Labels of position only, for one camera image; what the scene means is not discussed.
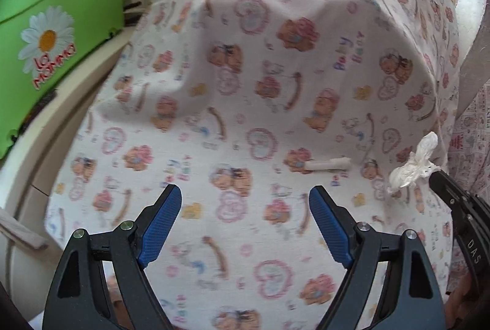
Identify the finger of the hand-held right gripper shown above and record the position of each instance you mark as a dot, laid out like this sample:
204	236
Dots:
450	190

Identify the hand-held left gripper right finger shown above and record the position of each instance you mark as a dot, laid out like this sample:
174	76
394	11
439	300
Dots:
329	228

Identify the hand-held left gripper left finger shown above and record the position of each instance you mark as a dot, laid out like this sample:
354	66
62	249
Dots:
160	228

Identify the white tissue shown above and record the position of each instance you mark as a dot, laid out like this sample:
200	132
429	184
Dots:
405	175

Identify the white paper stick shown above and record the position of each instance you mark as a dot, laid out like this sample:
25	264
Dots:
329	164

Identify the white red patterned cloth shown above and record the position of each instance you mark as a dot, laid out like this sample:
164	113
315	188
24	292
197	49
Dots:
471	146

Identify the beige flat strip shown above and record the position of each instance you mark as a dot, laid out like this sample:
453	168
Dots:
23	230

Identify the teddy bear print bedsheet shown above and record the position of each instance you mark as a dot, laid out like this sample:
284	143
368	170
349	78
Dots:
268	27

